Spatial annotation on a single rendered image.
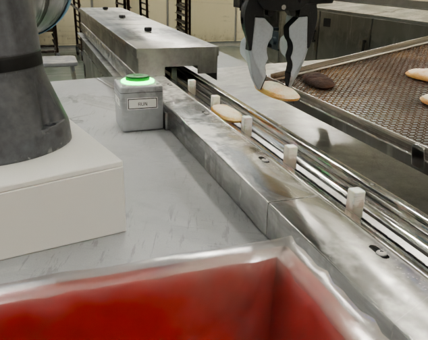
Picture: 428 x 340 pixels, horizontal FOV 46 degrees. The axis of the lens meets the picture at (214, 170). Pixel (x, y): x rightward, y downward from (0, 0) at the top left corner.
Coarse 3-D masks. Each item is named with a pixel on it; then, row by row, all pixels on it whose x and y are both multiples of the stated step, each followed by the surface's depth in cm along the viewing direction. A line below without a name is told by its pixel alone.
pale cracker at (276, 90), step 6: (264, 84) 66; (270, 84) 66; (276, 84) 66; (258, 90) 67; (264, 90) 65; (270, 90) 63; (276, 90) 63; (282, 90) 63; (288, 90) 63; (294, 90) 63; (270, 96) 63; (276, 96) 62; (282, 96) 61; (288, 96) 61; (294, 96) 61
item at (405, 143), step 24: (384, 48) 95; (408, 48) 95; (336, 72) 88; (384, 72) 84; (312, 96) 74; (336, 96) 76; (360, 96) 74; (384, 96) 73; (408, 96) 71; (360, 120) 63; (384, 120) 65; (408, 144) 55
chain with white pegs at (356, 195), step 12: (180, 84) 108; (192, 84) 98; (216, 96) 86; (288, 144) 62; (276, 156) 67; (288, 156) 61; (312, 180) 59; (348, 192) 50; (360, 192) 49; (348, 204) 50; (360, 204) 49; (360, 216) 50; (408, 252) 44
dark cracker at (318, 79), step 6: (312, 72) 87; (306, 78) 84; (312, 78) 83; (318, 78) 82; (324, 78) 82; (330, 78) 82; (312, 84) 82; (318, 84) 80; (324, 84) 80; (330, 84) 80
